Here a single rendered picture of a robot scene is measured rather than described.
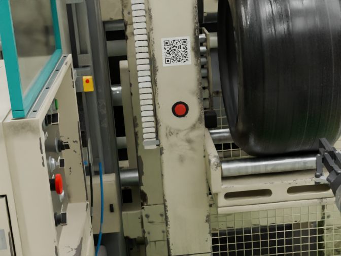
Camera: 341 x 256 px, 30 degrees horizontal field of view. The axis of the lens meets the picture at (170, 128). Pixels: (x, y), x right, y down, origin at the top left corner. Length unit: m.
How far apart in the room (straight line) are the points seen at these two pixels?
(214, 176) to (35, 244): 0.73
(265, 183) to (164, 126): 0.31
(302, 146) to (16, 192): 0.89
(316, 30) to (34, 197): 0.83
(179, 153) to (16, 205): 0.81
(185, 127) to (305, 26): 0.44
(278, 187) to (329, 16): 0.47
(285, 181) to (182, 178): 0.29
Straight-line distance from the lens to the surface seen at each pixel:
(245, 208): 1.74
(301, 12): 1.57
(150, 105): 1.73
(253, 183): 1.72
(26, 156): 1.00
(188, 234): 1.86
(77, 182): 1.58
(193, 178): 1.80
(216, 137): 1.98
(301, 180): 1.74
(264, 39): 1.54
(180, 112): 1.73
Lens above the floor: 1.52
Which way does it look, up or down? 17 degrees down
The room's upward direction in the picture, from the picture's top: 4 degrees counter-clockwise
